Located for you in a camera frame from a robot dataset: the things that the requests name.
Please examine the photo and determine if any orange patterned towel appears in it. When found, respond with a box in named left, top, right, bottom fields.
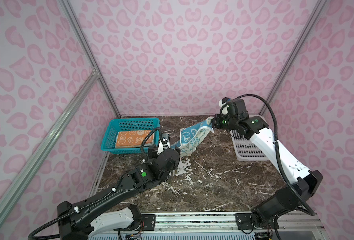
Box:
left=115, top=130, right=151, bottom=149

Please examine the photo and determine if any aluminium frame post left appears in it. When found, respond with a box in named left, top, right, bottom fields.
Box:
left=58, top=0, right=122, bottom=119

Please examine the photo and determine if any aluminium frame post right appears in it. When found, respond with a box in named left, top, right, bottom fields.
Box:
left=266, top=0, right=330, bottom=106

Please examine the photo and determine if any aluminium frame post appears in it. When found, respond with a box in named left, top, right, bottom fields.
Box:
left=58, top=0, right=122, bottom=119
left=266, top=0, right=330, bottom=106

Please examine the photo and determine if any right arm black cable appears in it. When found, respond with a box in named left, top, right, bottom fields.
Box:
left=220, top=93, right=317, bottom=217

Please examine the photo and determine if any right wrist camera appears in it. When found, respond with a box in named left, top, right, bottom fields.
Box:
left=219, top=97, right=249, bottom=119

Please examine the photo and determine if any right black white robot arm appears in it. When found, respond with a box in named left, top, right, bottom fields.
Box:
left=212, top=114, right=323, bottom=229

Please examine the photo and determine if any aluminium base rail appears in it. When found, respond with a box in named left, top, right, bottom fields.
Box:
left=64, top=209, right=328, bottom=240

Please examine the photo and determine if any blue patterned towel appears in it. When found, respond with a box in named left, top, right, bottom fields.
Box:
left=171, top=117, right=214, bottom=158

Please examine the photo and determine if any white plastic basket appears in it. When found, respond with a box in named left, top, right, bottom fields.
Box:
left=228, top=115, right=268, bottom=161

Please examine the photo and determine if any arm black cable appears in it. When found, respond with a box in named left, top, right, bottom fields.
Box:
left=220, top=93, right=317, bottom=217
left=27, top=127, right=163, bottom=240

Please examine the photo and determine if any teal plastic basket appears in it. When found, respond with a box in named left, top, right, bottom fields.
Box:
left=101, top=118, right=160, bottom=155

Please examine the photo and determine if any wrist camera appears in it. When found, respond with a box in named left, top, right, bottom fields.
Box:
left=161, top=133, right=170, bottom=149
left=219, top=97, right=249, bottom=119

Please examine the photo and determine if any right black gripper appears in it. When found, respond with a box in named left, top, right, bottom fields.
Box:
left=209, top=113, right=239, bottom=131

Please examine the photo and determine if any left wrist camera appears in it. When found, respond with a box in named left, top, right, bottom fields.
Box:
left=161, top=133, right=170, bottom=149

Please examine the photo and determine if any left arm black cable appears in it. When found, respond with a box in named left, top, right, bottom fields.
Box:
left=27, top=127, right=163, bottom=240

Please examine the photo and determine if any aluminium frame strut left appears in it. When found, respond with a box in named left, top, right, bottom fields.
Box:
left=0, top=72, right=100, bottom=228

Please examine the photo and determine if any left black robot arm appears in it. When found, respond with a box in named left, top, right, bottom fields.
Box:
left=58, top=147, right=181, bottom=240

